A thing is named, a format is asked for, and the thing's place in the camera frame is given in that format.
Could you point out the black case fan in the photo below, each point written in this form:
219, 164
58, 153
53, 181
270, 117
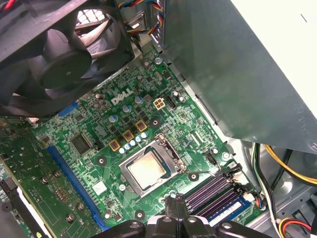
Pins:
62, 69

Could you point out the CPU socket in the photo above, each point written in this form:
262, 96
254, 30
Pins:
174, 158

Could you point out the silver CPU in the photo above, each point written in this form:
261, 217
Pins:
147, 168

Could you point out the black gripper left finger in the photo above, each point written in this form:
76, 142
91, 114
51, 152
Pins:
171, 208

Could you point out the black PC case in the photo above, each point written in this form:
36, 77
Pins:
297, 198

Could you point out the grey power supply unit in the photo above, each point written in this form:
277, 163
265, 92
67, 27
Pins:
235, 74

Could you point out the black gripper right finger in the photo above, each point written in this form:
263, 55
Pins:
182, 210

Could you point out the black RAM slot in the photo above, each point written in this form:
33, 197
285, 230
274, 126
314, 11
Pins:
216, 198
205, 186
210, 192

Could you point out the green motherboard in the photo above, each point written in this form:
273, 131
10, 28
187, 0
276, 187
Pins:
173, 119

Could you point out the black graphics card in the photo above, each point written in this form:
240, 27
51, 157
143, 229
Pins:
49, 188

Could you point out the blue RAM stick with label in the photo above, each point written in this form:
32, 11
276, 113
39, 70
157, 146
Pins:
230, 209

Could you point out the blue VGA port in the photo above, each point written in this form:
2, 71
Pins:
68, 110

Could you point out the blue expansion slot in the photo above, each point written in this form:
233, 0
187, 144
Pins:
74, 181

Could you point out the metal locking lever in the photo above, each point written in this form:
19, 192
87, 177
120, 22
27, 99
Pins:
198, 171

